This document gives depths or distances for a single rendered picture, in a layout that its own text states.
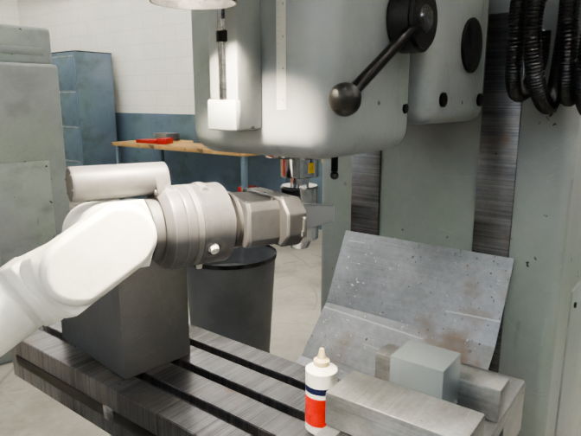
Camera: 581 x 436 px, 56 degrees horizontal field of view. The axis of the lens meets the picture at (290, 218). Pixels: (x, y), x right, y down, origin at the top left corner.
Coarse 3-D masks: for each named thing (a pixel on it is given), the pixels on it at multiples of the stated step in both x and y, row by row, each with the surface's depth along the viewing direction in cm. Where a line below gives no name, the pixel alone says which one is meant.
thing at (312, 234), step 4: (300, 196) 64; (304, 196) 64; (308, 196) 64; (312, 196) 64; (316, 196) 65; (304, 200) 64; (308, 200) 64; (312, 200) 64; (316, 200) 65; (308, 228) 65; (312, 228) 65; (316, 228) 66; (308, 232) 65; (312, 232) 65; (316, 232) 66; (308, 236) 65; (312, 236) 65; (316, 236) 66; (304, 240) 65; (308, 240) 65
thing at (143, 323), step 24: (120, 288) 78; (144, 288) 81; (168, 288) 84; (96, 312) 84; (120, 312) 79; (144, 312) 82; (168, 312) 85; (72, 336) 92; (96, 336) 85; (120, 336) 80; (144, 336) 82; (168, 336) 85; (120, 360) 81; (144, 360) 83; (168, 360) 86
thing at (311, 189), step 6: (282, 186) 65; (288, 186) 65; (294, 186) 65; (300, 186) 65; (306, 186) 65; (312, 186) 65; (318, 186) 66; (282, 192) 65; (288, 192) 64; (294, 192) 64; (300, 192) 63; (306, 192) 64; (312, 192) 64; (318, 192) 65
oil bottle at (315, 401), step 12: (324, 360) 67; (312, 372) 66; (324, 372) 66; (336, 372) 67; (312, 384) 66; (324, 384) 66; (312, 396) 67; (324, 396) 66; (312, 408) 67; (324, 408) 67; (312, 420) 67; (324, 420) 67; (312, 432) 68
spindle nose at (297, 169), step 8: (280, 160) 64; (288, 160) 63; (296, 160) 63; (304, 160) 63; (312, 160) 63; (280, 168) 65; (288, 168) 63; (296, 168) 63; (304, 168) 63; (288, 176) 63; (296, 176) 63; (304, 176) 63; (312, 176) 64
